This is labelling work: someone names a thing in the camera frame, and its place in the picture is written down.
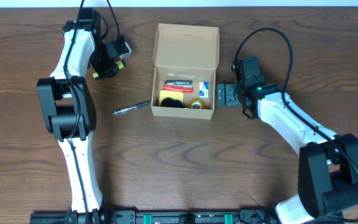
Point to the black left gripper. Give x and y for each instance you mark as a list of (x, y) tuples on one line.
[(108, 70)]

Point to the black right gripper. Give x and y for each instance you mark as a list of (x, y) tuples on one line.
[(229, 94)]

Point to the yellow highlighter marker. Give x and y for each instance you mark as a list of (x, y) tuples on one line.
[(110, 72)]

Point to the white blue eraser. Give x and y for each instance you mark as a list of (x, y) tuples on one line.
[(203, 89)]

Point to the yellow tape roll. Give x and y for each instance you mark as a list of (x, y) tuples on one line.
[(197, 103)]

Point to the red black stapler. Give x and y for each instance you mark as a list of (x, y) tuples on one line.
[(184, 86)]

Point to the yellow sticky note pad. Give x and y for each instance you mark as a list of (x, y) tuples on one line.
[(170, 94)]

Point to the black ballpoint pen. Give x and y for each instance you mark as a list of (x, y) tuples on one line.
[(130, 108)]

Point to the black computer mouse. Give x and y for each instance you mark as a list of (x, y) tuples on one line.
[(171, 103)]

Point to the brown cardboard box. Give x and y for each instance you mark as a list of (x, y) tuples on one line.
[(183, 52)]

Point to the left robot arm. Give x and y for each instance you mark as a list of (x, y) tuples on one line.
[(70, 115)]

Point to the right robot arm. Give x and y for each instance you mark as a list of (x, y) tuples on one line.
[(327, 162)]

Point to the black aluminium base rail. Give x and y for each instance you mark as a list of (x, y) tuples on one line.
[(242, 216)]

